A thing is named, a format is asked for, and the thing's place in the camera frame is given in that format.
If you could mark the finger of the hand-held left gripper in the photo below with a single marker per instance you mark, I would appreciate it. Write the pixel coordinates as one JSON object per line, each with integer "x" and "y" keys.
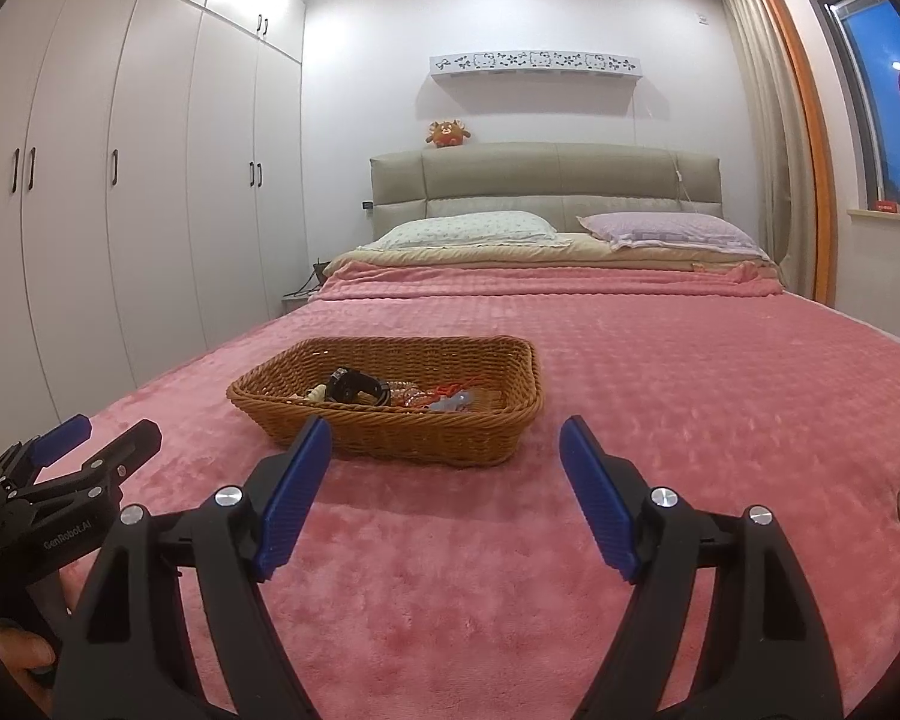
{"x": 64, "y": 435}
{"x": 120, "y": 450}

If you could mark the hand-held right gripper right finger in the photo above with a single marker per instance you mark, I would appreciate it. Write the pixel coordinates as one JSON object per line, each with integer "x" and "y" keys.
{"x": 596, "y": 499}

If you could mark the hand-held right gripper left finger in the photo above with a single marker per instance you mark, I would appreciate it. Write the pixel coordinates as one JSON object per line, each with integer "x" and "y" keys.
{"x": 292, "y": 499}

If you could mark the brown wicker basket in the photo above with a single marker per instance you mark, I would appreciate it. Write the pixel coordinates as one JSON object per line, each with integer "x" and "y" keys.
{"x": 390, "y": 435}

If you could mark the blue hair clip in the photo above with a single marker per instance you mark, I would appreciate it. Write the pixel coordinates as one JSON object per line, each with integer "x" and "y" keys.
{"x": 454, "y": 403}

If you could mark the person's left hand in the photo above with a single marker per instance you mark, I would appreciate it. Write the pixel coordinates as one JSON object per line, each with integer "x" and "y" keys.
{"x": 15, "y": 652}

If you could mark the black wrist watch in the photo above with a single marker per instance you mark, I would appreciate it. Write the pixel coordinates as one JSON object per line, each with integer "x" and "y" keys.
{"x": 349, "y": 386}

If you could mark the pink blanket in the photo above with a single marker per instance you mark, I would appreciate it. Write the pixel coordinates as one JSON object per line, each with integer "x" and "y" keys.
{"x": 435, "y": 615}

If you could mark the white nightstand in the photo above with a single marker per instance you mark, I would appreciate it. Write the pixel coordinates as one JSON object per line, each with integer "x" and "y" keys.
{"x": 300, "y": 304}

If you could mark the small dark object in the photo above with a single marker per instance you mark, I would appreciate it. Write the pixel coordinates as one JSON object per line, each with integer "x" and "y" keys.
{"x": 320, "y": 277}

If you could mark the white wardrobe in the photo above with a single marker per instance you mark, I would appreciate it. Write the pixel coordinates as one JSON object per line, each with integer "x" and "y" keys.
{"x": 120, "y": 202}

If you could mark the beige quilt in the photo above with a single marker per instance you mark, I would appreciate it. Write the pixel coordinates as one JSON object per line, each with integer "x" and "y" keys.
{"x": 540, "y": 253}

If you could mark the purple pillow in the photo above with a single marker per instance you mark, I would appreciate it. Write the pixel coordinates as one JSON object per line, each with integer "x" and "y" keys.
{"x": 667, "y": 229}

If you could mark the white dotted pillow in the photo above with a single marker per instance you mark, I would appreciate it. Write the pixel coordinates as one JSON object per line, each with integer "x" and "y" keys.
{"x": 472, "y": 229}

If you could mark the beige padded headboard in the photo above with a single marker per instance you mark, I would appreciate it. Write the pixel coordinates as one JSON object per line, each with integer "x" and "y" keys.
{"x": 540, "y": 172}

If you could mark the orange plush toy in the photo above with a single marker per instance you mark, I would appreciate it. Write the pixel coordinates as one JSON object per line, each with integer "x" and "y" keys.
{"x": 448, "y": 133}

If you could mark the orange curtain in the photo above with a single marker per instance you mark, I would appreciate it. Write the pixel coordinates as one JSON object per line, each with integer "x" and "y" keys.
{"x": 814, "y": 165}

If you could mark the beige curtain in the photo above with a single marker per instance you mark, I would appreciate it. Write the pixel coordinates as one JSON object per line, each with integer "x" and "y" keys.
{"x": 757, "y": 127}

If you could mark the beige window sill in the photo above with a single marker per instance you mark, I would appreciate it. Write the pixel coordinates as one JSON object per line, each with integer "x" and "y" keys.
{"x": 892, "y": 216}

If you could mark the small red box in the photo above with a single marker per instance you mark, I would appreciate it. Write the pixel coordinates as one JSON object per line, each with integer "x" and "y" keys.
{"x": 887, "y": 206}

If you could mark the dark framed window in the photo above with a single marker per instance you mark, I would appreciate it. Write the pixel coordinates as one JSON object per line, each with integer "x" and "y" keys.
{"x": 885, "y": 90}

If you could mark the white cut-out wall shelf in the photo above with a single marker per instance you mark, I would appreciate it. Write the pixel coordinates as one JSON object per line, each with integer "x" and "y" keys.
{"x": 532, "y": 64}

